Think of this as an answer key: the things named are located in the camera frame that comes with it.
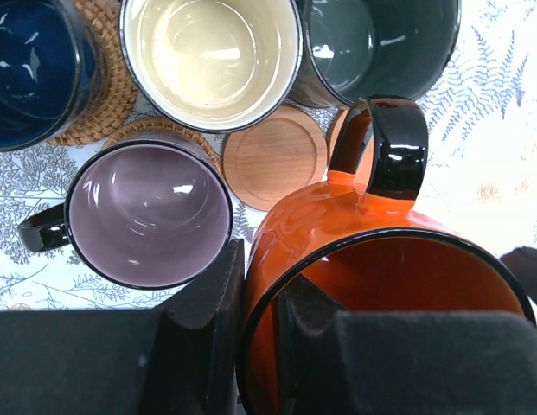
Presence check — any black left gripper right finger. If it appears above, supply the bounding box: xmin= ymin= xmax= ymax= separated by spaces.
xmin=276 ymin=278 xmax=537 ymax=414

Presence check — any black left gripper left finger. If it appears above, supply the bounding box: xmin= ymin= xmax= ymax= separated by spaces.
xmin=0 ymin=239 xmax=245 ymax=414

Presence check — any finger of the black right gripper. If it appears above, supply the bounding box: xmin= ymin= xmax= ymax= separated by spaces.
xmin=500 ymin=246 xmax=537 ymax=316

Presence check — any orange mug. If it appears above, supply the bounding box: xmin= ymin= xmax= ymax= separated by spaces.
xmin=236 ymin=96 xmax=535 ymax=414

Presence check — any grey lilac mug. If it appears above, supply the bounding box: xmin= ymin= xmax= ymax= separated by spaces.
xmin=17 ymin=133 xmax=233 ymax=290

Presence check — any light wooden coaster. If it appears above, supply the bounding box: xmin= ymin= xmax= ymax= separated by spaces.
xmin=327 ymin=110 xmax=348 ymax=159
xmin=221 ymin=105 xmax=328 ymax=211

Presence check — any woven cork coaster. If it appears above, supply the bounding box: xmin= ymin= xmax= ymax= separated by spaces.
xmin=48 ymin=1 xmax=137 ymax=146
xmin=101 ymin=118 xmax=222 ymax=174

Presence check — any dark green mug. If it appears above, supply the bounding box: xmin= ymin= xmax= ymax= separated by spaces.
xmin=290 ymin=0 xmax=461 ymax=108

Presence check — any cream enamel mug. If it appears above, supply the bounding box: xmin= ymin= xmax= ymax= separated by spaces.
xmin=119 ymin=0 xmax=303 ymax=133

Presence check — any dark blue mug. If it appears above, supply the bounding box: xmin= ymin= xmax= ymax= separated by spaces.
xmin=0 ymin=1 xmax=108 ymax=152

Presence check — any floral table mat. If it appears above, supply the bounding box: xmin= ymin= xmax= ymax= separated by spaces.
xmin=0 ymin=1 xmax=537 ymax=311

